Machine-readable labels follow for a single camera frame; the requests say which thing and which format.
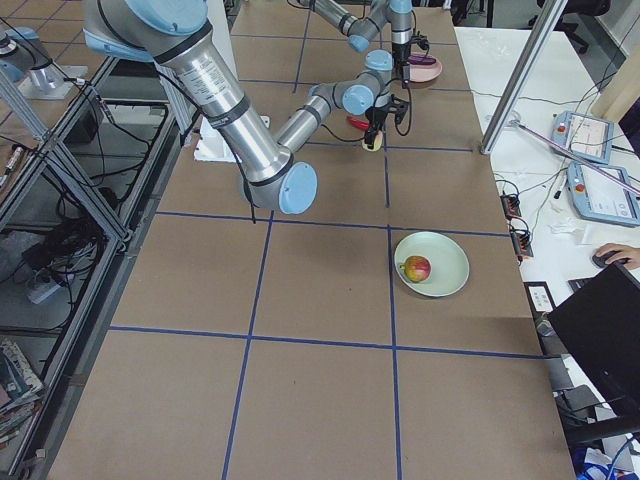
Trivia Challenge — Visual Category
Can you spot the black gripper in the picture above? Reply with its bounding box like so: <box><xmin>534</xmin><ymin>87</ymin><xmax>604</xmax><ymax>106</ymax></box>
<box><xmin>363</xmin><ymin>106</ymin><xmax>388</xmax><ymax>148</ymax></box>
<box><xmin>392</xmin><ymin>43</ymin><xmax>411</xmax><ymax>68</ymax></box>

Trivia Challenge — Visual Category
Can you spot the lower teach pendant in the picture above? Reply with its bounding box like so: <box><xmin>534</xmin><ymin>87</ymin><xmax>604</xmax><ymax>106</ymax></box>
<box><xmin>567</xmin><ymin>161</ymin><xmax>639</xmax><ymax>227</ymax></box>

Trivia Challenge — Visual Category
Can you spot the pink plate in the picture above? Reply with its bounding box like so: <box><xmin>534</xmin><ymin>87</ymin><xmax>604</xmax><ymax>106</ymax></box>
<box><xmin>409</xmin><ymin>58</ymin><xmax>443</xmax><ymax>83</ymax></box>

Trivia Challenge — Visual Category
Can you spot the red yellow pomegranate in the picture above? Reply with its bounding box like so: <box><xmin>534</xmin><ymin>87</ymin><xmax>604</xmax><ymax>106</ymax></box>
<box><xmin>400</xmin><ymin>255</ymin><xmax>432</xmax><ymax>283</ymax></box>

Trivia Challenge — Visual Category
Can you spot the teach pendant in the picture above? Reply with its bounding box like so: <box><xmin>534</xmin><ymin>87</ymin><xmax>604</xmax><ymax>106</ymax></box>
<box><xmin>551</xmin><ymin>111</ymin><xmax>614</xmax><ymax>165</ymax></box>
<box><xmin>567</xmin><ymin>161</ymin><xmax>639</xmax><ymax>227</ymax></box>

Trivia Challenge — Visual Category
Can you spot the green plate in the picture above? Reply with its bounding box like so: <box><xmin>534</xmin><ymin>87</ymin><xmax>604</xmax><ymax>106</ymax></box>
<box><xmin>393</xmin><ymin>232</ymin><xmax>470</xmax><ymax>297</ymax></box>

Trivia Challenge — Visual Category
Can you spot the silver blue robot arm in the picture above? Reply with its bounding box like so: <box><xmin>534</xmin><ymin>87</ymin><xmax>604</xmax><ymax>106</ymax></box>
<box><xmin>295</xmin><ymin>0</ymin><xmax>413</xmax><ymax>68</ymax></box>
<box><xmin>84</xmin><ymin>1</ymin><xmax>413</xmax><ymax>214</ymax></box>

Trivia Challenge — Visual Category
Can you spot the red chili pepper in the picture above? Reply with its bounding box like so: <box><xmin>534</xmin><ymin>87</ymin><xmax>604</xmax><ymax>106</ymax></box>
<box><xmin>346</xmin><ymin>115</ymin><xmax>369</xmax><ymax>131</ymax></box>

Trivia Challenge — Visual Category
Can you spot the pink peach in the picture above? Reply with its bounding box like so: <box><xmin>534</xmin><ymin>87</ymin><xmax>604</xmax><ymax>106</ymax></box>
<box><xmin>361</xmin><ymin>131</ymin><xmax>384</xmax><ymax>152</ymax></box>

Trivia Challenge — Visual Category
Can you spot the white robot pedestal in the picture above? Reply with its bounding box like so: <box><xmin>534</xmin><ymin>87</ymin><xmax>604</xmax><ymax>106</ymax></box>
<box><xmin>180</xmin><ymin>1</ymin><xmax>278</xmax><ymax>178</ymax></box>

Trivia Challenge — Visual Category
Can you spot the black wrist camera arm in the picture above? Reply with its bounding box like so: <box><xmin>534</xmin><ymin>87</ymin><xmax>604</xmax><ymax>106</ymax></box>
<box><xmin>411</xmin><ymin>33</ymin><xmax>430</xmax><ymax>52</ymax></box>

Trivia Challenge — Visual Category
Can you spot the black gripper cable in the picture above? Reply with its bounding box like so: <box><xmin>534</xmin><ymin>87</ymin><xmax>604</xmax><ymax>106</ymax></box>
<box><xmin>319</xmin><ymin>79</ymin><xmax>414</xmax><ymax>143</ymax></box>

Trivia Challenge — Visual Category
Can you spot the purple eggplant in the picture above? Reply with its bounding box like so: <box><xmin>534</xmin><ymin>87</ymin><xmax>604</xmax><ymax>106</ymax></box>
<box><xmin>409</xmin><ymin>54</ymin><xmax>438</xmax><ymax>68</ymax></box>

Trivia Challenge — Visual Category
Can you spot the aluminium frame post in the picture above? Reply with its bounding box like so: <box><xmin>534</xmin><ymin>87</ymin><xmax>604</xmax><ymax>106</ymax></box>
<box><xmin>480</xmin><ymin>0</ymin><xmax>567</xmax><ymax>155</ymax></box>

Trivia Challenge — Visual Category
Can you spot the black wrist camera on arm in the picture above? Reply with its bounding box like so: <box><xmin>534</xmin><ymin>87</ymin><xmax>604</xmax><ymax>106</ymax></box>
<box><xmin>386</xmin><ymin>95</ymin><xmax>411</xmax><ymax>125</ymax></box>

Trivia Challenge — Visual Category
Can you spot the black laptop monitor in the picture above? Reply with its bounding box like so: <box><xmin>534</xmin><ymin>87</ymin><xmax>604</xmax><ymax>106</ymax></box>
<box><xmin>548</xmin><ymin>264</ymin><xmax>639</xmax><ymax>416</ymax></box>

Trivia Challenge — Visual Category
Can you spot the black computer mouse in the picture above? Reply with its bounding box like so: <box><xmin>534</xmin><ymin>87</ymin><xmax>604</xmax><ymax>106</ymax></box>
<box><xmin>591</xmin><ymin>250</ymin><xmax>629</xmax><ymax>269</ymax></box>

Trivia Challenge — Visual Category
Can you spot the orange black circuit board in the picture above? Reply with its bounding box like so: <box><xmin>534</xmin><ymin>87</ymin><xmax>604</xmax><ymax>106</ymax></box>
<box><xmin>500</xmin><ymin>193</ymin><xmax>521</xmax><ymax>220</ymax></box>

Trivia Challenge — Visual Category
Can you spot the reach grabber stick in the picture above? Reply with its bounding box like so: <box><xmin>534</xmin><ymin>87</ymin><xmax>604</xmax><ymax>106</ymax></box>
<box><xmin>508</xmin><ymin>117</ymin><xmax>640</xmax><ymax>195</ymax></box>

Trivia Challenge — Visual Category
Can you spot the stack of magazines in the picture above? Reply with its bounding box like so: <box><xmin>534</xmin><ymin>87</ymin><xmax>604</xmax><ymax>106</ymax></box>
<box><xmin>1</xmin><ymin>337</ymin><xmax>44</xmax><ymax>448</ymax></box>

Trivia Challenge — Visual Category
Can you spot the person's hand on mouse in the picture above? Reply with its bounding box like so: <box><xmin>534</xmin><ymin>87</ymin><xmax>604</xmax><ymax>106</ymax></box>
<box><xmin>595</xmin><ymin>243</ymin><xmax>640</xmax><ymax>270</ymax></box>

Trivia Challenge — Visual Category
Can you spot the upper teach pendant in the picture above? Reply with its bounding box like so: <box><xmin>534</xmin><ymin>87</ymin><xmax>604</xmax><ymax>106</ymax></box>
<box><xmin>551</xmin><ymin>111</ymin><xmax>614</xmax><ymax>165</ymax></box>

